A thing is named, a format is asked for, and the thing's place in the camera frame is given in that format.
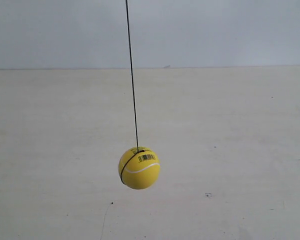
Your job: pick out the yellow tennis ball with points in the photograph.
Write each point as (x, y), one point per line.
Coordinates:
(139, 168)

